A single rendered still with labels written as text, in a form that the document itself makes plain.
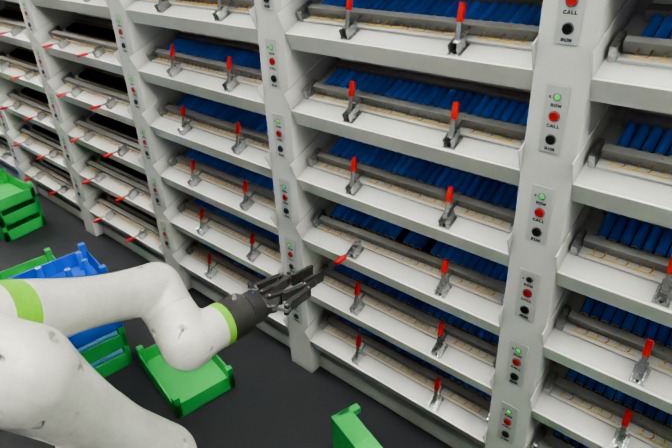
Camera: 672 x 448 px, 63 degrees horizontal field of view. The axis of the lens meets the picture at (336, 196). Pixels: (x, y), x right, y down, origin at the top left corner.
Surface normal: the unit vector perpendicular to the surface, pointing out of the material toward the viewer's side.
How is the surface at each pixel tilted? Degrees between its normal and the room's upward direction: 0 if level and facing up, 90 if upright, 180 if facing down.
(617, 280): 22
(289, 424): 0
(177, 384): 0
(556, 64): 90
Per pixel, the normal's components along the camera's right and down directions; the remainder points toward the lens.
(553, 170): -0.65, 0.38
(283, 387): -0.04, -0.88
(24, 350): 0.40, -0.65
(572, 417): -0.29, -0.67
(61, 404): 0.85, 0.40
